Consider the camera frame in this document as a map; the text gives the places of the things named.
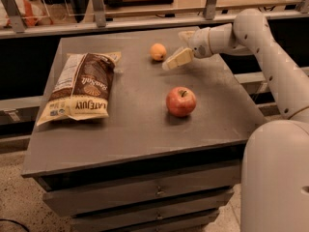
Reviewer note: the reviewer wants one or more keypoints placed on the brown chip bag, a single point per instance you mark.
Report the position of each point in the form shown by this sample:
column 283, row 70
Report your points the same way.
column 82, row 89

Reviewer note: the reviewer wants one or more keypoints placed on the metal railing frame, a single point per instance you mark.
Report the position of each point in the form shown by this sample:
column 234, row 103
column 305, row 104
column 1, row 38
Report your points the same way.
column 75, row 17

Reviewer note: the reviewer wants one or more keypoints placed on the grey drawer cabinet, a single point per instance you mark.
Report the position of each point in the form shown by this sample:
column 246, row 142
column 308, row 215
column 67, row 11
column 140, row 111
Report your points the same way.
column 142, row 169

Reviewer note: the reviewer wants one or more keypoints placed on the red apple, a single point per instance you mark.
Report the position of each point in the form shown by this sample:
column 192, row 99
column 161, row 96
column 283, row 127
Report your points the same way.
column 180, row 101

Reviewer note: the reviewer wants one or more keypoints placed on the orange white bag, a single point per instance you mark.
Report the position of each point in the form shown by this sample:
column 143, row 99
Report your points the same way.
column 32, row 14

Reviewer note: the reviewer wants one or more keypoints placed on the small orange fruit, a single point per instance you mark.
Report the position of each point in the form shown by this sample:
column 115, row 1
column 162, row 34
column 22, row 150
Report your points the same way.
column 158, row 52

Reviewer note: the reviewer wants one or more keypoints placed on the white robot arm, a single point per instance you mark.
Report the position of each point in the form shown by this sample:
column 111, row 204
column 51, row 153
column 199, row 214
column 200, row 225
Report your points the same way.
column 275, row 165

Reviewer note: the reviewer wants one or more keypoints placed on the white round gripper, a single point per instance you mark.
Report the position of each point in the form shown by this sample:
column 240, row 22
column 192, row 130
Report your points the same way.
column 199, row 43

